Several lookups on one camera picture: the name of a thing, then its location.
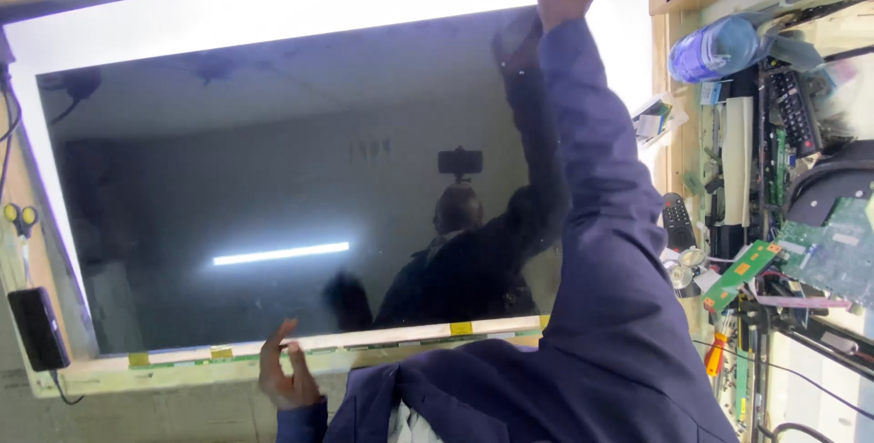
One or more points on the short black remote control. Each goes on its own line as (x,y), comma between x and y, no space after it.
(678,221)

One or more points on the person's navy jacket torso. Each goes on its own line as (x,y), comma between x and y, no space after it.
(444,398)

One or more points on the long black remote control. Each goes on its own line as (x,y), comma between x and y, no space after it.
(795,112)

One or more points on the narrow green circuit board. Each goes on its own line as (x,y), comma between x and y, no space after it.
(741,276)

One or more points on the black power adapter box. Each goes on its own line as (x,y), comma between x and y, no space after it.
(37,328)

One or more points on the person's left hand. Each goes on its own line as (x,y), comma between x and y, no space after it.
(287,381)

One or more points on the black round stand base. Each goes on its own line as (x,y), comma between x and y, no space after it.
(829,187)

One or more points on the dark glass display panel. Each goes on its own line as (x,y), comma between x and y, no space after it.
(273,204)

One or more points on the white lit backlight frame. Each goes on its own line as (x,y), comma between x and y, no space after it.
(273,6)

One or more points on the blue plastic bottle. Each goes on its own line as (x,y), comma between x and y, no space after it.
(713,47)

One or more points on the large green circuit board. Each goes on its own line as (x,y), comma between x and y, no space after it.
(833,252)

